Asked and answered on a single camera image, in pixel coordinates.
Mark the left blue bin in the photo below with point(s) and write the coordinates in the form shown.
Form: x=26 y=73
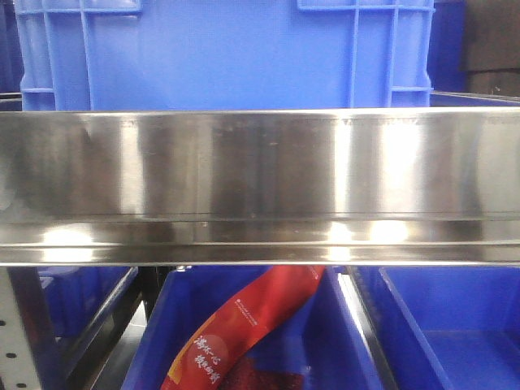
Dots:
x=75 y=293

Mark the red snack package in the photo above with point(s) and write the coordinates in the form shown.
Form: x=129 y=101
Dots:
x=244 y=319

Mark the middle blue bin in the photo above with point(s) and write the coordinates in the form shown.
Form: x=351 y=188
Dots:
x=320 y=344

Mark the blue bin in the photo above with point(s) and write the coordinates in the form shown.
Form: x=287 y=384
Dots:
x=445 y=327
x=75 y=293
x=320 y=344

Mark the large blue plastic crate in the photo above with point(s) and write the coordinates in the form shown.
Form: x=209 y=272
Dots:
x=223 y=55

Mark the white perforated shelf post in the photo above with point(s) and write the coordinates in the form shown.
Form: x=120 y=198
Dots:
x=18 y=370

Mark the stainless steel rail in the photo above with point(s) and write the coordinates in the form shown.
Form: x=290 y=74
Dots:
x=360 y=187

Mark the right blue bin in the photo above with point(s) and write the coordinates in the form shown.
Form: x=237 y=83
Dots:
x=445 y=327

